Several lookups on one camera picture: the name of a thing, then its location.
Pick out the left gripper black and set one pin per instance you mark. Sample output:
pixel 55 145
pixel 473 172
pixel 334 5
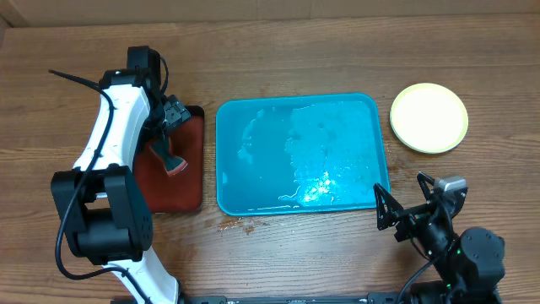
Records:
pixel 175 112

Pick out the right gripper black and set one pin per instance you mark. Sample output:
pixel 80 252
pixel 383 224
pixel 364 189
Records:
pixel 413 211

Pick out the round orange green sponge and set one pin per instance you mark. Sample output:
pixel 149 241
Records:
pixel 162 149

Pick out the green plate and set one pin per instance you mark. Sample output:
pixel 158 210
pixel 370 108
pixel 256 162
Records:
pixel 429 118

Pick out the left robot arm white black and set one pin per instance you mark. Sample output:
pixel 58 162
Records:
pixel 105 223

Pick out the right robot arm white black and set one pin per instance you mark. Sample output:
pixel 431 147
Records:
pixel 462 268

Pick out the dark red tray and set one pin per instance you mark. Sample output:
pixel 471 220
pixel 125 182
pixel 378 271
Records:
pixel 183 192

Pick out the teal plastic tray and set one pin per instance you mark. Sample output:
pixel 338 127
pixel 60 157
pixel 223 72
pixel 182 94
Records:
pixel 302 154

